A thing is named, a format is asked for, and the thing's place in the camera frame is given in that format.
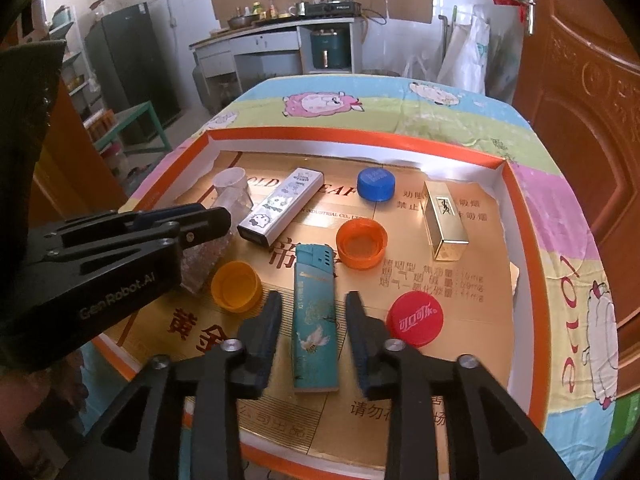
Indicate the blue bottle cap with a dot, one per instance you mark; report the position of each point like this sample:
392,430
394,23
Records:
376,183

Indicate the dark refrigerator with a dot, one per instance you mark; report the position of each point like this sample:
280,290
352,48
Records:
130,60

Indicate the red paper strip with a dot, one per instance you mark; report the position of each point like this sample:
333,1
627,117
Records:
507,2

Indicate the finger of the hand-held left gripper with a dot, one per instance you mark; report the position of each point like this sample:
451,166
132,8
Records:
210,224
155,217

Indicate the clear plastic bag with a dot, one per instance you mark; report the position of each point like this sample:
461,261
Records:
420,67

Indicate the white shelf rack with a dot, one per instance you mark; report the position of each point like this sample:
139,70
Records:
75,60

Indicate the shallow cardboard tray orange rim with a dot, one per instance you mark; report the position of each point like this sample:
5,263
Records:
400,270

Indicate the translucent white bottle cap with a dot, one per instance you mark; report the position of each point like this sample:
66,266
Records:
229,180

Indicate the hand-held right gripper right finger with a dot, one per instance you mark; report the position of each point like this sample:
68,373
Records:
357,340

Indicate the green metal frame table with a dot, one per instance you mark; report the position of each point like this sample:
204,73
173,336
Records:
150,110

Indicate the yellow-orange bottle cap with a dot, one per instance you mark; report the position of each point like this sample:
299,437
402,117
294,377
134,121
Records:
235,287

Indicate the white kitchen cabinet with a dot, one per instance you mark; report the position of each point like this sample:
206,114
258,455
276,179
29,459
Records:
270,45

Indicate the gold rectangular box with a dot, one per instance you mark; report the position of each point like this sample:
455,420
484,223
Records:
445,225

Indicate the green air fryer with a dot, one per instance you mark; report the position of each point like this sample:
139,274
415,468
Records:
330,50

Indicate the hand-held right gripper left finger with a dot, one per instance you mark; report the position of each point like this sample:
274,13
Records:
265,340

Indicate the teal lighter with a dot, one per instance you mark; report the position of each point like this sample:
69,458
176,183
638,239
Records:
315,320

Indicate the metal wok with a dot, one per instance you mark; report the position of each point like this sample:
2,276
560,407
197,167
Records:
243,21

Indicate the grey gas cylinder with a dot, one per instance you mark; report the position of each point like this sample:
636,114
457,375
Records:
200,85

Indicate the person's left hand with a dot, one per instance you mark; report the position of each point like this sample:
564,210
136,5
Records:
50,400

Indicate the white woven sack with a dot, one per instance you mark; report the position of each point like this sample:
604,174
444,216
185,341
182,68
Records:
467,55

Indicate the metal pipe rack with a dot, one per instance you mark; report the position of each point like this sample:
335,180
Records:
444,30

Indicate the deep orange bottle cap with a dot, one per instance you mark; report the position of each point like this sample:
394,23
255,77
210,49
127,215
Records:
362,245

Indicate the white cartoon patterned box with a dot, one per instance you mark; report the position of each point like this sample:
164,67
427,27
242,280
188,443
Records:
280,205

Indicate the yellow oil bottle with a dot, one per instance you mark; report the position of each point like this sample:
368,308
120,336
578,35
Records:
257,9

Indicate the red bottle cap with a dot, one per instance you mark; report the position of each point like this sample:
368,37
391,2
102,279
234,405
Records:
415,317

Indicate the brown wooden door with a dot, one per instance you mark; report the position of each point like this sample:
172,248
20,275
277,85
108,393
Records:
590,135

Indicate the black gas stove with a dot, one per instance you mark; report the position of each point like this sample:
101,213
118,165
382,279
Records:
332,6

